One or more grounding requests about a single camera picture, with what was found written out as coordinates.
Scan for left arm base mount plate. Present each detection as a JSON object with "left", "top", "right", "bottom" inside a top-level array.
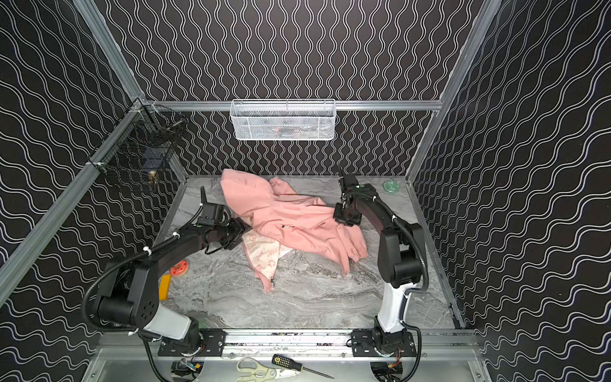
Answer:
[{"left": 158, "top": 329, "right": 227, "bottom": 357}]

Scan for white wire mesh basket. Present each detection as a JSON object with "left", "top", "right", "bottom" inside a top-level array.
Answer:
[{"left": 229, "top": 99, "right": 337, "bottom": 141}]

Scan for green transparent lid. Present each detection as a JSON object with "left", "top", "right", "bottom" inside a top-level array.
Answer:
[{"left": 383, "top": 179, "right": 400, "bottom": 194}]

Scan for red tape roll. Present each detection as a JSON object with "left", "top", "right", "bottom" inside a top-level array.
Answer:
[{"left": 170, "top": 260, "right": 189, "bottom": 277}]

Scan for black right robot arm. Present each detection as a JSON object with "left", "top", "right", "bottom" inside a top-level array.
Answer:
[{"left": 334, "top": 175, "right": 430, "bottom": 334}]

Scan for pink zip-up jacket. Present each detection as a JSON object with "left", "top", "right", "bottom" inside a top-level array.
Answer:
[{"left": 221, "top": 169, "right": 368, "bottom": 292}]

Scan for black yellow screwdriver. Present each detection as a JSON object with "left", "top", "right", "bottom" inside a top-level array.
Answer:
[{"left": 271, "top": 354, "right": 334, "bottom": 380}]

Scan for small brass bell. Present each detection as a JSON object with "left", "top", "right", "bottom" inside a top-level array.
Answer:
[{"left": 148, "top": 170, "right": 158, "bottom": 186}]

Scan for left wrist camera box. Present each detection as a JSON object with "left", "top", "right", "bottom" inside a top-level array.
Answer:
[{"left": 197, "top": 202, "right": 225, "bottom": 226}]

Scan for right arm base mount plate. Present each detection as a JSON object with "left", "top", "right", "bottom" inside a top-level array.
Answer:
[{"left": 346, "top": 328, "right": 417, "bottom": 357}]

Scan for black wire basket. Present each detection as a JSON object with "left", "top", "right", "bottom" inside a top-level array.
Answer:
[{"left": 94, "top": 104, "right": 188, "bottom": 194}]

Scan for scissors with pale handles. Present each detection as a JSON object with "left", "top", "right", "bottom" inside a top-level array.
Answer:
[{"left": 235, "top": 357, "right": 300, "bottom": 382}]

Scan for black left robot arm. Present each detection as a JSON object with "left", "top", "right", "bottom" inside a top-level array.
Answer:
[{"left": 81, "top": 217, "right": 251, "bottom": 354}]

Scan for aluminium front rail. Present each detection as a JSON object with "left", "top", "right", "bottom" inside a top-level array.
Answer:
[{"left": 95, "top": 328, "right": 483, "bottom": 361}]

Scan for yellow block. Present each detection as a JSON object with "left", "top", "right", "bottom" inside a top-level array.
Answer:
[{"left": 158, "top": 274, "right": 172, "bottom": 301}]

